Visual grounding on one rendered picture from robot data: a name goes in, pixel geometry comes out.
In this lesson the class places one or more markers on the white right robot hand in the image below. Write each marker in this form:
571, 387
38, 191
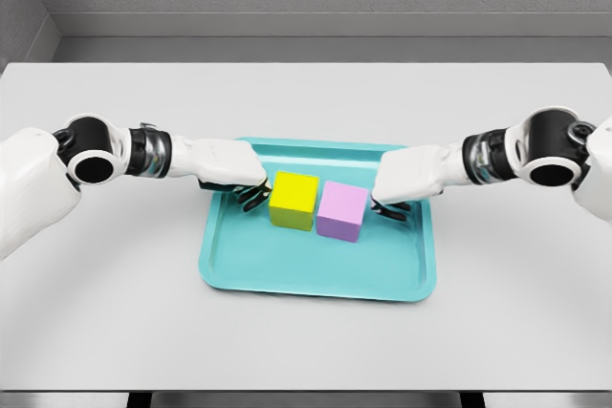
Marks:
406, 174

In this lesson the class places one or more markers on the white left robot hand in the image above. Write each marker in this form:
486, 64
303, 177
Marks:
229, 162

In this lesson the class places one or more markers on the yellow cube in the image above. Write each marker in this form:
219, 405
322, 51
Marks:
294, 198

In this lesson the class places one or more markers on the pink cube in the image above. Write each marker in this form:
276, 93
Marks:
340, 211

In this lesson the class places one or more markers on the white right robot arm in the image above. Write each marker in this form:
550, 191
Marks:
550, 159

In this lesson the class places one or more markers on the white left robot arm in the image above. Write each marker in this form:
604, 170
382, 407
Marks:
28, 174

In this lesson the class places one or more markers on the teal tray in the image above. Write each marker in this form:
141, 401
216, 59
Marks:
315, 264

